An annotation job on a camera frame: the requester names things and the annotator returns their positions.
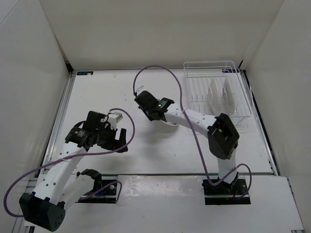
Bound dark rimmed white plate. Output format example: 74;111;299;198
208;78;221;115

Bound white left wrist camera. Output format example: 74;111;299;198
106;111;123;130

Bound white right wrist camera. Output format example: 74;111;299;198
135;85;145;96

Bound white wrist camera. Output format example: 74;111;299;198
135;85;145;96
106;111;123;130

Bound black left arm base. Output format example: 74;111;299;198
78;180;123;204

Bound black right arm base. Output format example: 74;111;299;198
202;177;251;205

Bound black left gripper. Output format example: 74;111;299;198
95;123;128;153

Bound white wire dish rack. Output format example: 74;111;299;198
183;60;252;130

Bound blue corner sticker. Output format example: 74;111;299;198
76;71;93;76

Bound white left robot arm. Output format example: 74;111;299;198
19;111;128;232

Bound white plate colourful print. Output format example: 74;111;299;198
222;78;235;115

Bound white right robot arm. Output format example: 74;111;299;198
135;90;240;194

